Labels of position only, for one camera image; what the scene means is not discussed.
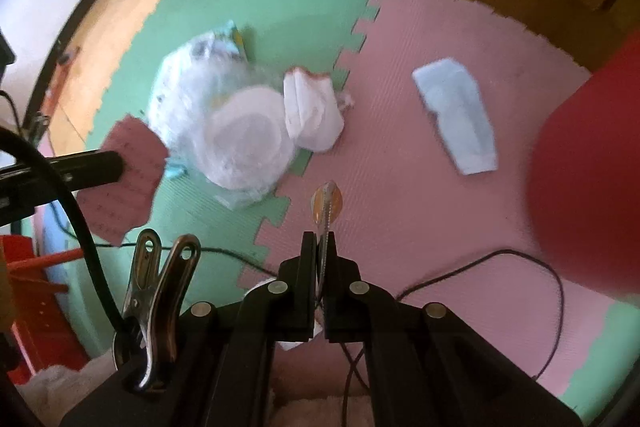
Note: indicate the green foam floor mat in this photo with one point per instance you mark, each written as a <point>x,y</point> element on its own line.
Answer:
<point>113,77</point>

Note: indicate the white tissue wad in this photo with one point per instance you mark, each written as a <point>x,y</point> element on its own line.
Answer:
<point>313,109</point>

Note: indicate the red plastic stool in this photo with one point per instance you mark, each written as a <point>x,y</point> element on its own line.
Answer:
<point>39,328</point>

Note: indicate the red bin with green rim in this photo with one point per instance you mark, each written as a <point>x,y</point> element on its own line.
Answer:
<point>583,183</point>

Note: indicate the clear plastic bag with plates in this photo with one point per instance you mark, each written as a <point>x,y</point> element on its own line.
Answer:
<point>238,141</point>

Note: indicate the metal spring clamp right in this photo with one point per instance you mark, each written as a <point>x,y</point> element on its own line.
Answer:
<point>155,293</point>

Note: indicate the pink foam floor mat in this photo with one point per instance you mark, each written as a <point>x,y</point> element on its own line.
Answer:
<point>409,215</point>

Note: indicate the light blue wrapper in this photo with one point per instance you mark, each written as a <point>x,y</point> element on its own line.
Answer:
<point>452,95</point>

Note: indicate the orange candy stick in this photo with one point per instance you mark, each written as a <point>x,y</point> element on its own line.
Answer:
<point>326,206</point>

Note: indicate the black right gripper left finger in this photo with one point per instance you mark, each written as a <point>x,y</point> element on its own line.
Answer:
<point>283,309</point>

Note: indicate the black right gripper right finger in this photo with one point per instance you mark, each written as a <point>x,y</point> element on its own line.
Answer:
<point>354,310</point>

